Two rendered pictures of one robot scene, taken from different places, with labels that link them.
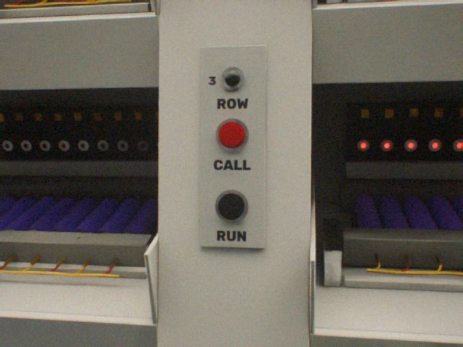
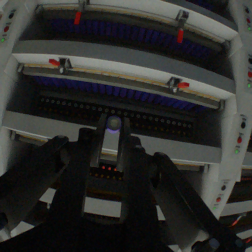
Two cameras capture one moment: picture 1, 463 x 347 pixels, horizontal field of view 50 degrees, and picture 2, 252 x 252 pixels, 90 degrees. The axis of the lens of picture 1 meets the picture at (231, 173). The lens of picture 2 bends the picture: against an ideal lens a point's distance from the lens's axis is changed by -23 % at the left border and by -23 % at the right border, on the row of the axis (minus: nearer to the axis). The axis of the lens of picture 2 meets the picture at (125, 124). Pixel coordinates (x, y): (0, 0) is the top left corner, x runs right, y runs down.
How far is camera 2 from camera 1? 0.40 m
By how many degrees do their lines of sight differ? 10
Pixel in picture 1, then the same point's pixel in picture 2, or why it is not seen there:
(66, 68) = (22, 118)
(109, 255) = (31, 69)
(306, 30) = not seen: outside the picture
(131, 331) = (16, 51)
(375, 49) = not seen: outside the picture
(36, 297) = (41, 58)
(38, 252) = (48, 71)
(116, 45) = (10, 121)
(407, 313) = not seen: outside the picture
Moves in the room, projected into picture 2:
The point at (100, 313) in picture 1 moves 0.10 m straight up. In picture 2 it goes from (23, 55) to (16, 93)
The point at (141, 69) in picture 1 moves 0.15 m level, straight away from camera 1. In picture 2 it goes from (7, 115) to (44, 113)
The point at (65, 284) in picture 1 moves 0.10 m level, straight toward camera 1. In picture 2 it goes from (39, 62) to (7, 54)
